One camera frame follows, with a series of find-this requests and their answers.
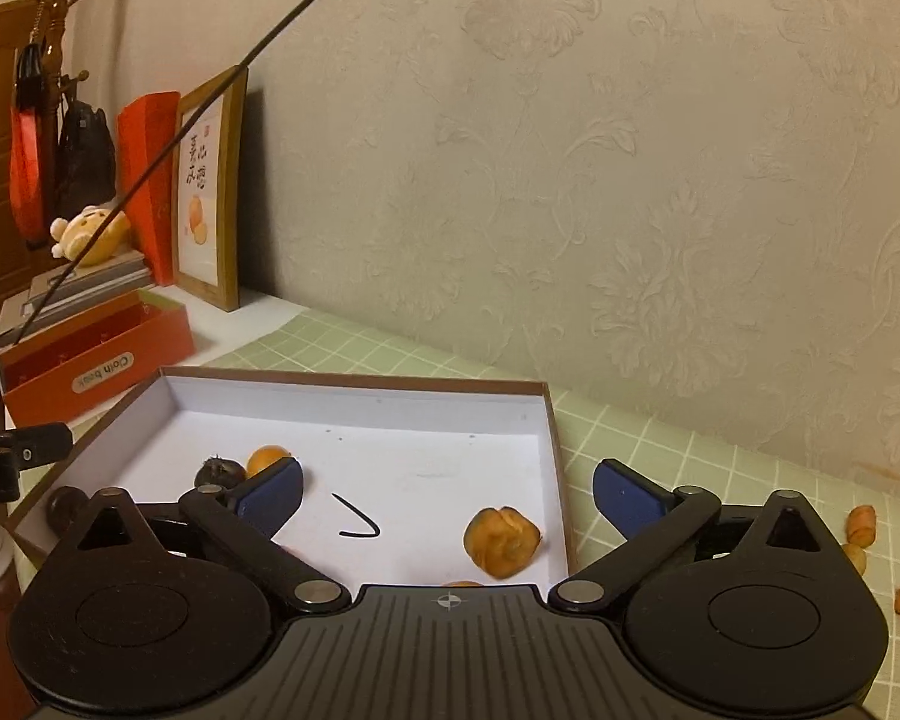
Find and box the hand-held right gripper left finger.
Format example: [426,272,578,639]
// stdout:
[64,456,352,614]

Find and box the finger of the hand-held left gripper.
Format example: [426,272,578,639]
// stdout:
[0,424,74,467]

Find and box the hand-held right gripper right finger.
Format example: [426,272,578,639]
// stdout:
[547,457,841,614]

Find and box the dark brown round fruit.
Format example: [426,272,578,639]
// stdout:
[49,487,91,541]
[193,454,250,488]

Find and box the shrivelled mottled mandarin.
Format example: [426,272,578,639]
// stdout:
[463,506,545,581]

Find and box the brown box with white inside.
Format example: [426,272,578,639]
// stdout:
[7,367,578,593]

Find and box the green grid tablecloth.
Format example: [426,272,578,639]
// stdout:
[195,307,900,720]

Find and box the orange-red open box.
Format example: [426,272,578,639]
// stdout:
[0,291,197,427]

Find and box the grey large book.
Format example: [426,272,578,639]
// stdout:
[0,281,152,350]

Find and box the grey thin book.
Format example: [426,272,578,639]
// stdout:
[30,250,155,310]

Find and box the plush toy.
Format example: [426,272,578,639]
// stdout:
[49,204,132,267]

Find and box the red hanging bag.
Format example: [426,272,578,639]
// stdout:
[9,101,50,248]

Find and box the black hanging bag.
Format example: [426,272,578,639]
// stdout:
[56,101,117,222]

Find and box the red paper bag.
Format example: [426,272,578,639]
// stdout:
[116,91,182,287]

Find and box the black hanging pouch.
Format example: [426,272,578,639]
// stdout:
[15,43,47,113]

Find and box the wooden coat rack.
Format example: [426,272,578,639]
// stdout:
[26,0,98,188]

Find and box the wooden picture frame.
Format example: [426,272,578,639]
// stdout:
[171,66,250,314]

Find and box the black power cable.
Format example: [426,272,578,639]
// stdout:
[11,0,387,346]

